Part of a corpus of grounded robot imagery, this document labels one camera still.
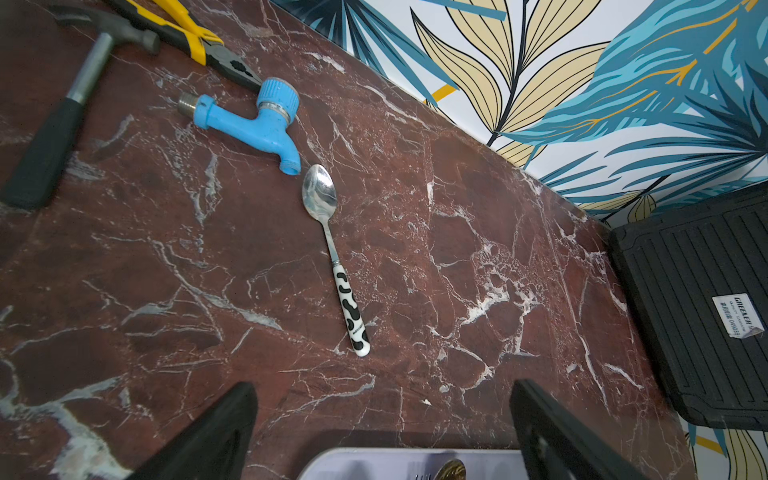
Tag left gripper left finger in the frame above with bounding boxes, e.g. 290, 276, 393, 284
129, 382, 258, 479

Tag lavender placemat tray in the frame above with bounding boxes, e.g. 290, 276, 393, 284
298, 447, 528, 479

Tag iridescent spoon blue handle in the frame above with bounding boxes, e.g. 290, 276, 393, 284
434, 459, 467, 480

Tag blue plastic faucet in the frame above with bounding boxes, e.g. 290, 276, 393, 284
177, 77, 301, 176

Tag yellow handled pliers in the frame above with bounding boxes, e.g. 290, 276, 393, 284
105, 0, 262, 93

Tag small hammer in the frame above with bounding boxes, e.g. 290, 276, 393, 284
1, 5, 160, 210

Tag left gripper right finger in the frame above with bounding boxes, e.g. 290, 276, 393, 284
510, 379, 645, 479

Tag black tool case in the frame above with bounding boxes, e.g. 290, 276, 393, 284
608, 183, 767, 431

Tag cow pattern handle spoon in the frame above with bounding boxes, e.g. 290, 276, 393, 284
302, 164, 371, 357

